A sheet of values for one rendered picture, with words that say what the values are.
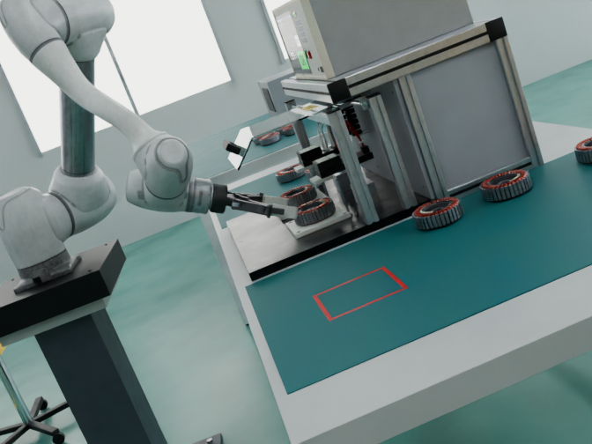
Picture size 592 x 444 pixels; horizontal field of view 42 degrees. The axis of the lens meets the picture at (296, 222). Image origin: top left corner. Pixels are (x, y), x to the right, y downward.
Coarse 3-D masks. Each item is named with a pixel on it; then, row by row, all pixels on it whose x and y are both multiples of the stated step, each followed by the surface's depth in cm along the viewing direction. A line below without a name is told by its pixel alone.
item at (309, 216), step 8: (320, 200) 200; (328, 200) 197; (304, 208) 201; (312, 208) 200; (320, 208) 194; (328, 208) 195; (304, 216) 194; (312, 216) 194; (320, 216) 195; (328, 216) 195; (296, 224) 198; (304, 224) 195
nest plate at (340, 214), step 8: (336, 208) 202; (336, 216) 194; (344, 216) 193; (288, 224) 204; (312, 224) 195; (320, 224) 192; (328, 224) 193; (296, 232) 193; (304, 232) 192; (312, 232) 192
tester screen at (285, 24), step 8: (288, 16) 199; (280, 24) 214; (288, 24) 203; (280, 32) 219; (288, 32) 207; (296, 32) 197; (288, 40) 212; (288, 48) 218; (296, 48) 206; (296, 56) 210
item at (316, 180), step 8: (360, 152) 199; (368, 152) 196; (320, 160) 196; (328, 160) 194; (336, 160) 194; (360, 160) 195; (320, 168) 194; (328, 168) 194; (336, 168) 194; (344, 168) 195; (320, 176) 195; (328, 176) 195
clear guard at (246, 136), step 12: (360, 96) 175; (312, 108) 182; (324, 108) 174; (264, 120) 196; (276, 120) 187; (288, 120) 178; (300, 120) 174; (240, 132) 192; (252, 132) 180; (264, 132) 173; (240, 144) 183; (240, 156) 176
